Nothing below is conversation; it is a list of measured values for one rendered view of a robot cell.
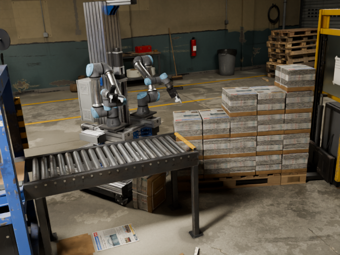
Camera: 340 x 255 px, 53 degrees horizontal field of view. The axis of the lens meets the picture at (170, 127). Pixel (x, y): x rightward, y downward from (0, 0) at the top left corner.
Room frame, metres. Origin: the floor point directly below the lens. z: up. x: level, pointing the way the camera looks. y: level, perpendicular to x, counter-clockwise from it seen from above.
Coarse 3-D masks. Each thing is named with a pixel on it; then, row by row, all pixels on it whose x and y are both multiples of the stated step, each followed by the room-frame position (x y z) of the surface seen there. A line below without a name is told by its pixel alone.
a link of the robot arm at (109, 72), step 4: (104, 64) 3.32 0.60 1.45; (104, 68) 3.29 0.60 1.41; (108, 68) 3.31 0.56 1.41; (104, 72) 3.30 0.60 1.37; (108, 72) 3.28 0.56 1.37; (112, 72) 3.30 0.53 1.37; (108, 76) 3.27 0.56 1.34; (112, 76) 3.27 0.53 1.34; (108, 80) 3.26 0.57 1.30; (112, 80) 3.24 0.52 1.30; (116, 84) 3.22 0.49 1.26; (116, 88) 3.19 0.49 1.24; (116, 92) 3.16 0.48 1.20; (120, 92) 3.19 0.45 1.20; (124, 100) 3.12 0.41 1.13; (116, 104) 3.08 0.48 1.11; (120, 104) 3.10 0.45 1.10; (124, 104) 3.13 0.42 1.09
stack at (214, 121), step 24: (192, 120) 3.38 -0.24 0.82; (216, 120) 3.40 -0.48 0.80; (240, 120) 3.42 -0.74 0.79; (264, 120) 3.43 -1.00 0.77; (192, 144) 3.39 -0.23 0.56; (216, 144) 3.39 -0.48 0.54; (240, 144) 3.41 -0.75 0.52; (264, 144) 3.43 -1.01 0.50; (216, 168) 3.40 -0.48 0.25; (240, 168) 3.41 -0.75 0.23; (264, 168) 3.42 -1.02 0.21
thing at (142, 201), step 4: (164, 188) 3.19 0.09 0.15; (160, 192) 3.12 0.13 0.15; (164, 192) 3.19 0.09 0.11; (136, 196) 3.06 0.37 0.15; (140, 196) 3.05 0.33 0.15; (156, 196) 3.06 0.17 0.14; (160, 196) 3.12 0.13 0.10; (164, 196) 3.18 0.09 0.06; (136, 200) 3.07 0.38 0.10; (140, 200) 3.05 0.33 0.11; (144, 200) 3.02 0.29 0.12; (152, 200) 2.99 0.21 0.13; (156, 200) 3.05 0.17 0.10; (160, 200) 3.11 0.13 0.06; (164, 200) 3.19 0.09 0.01; (136, 204) 3.07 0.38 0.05; (140, 204) 3.05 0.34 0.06; (144, 204) 3.03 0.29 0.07; (152, 204) 2.99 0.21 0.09; (156, 204) 3.05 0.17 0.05; (160, 204) 3.12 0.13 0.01; (140, 208) 3.05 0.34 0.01; (144, 208) 3.03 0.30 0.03; (152, 208) 2.99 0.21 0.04
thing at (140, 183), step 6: (162, 174) 3.14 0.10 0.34; (132, 180) 3.08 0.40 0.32; (138, 180) 3.05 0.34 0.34; (144, 180) 3.01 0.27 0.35; (156, 180) 3.04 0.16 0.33; (162, 180) 3.14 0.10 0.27; (132, 186) 3.09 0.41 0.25; (138, 186) 3.05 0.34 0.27; (144, 186) 3.02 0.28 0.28; (156, 186) 3.05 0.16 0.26
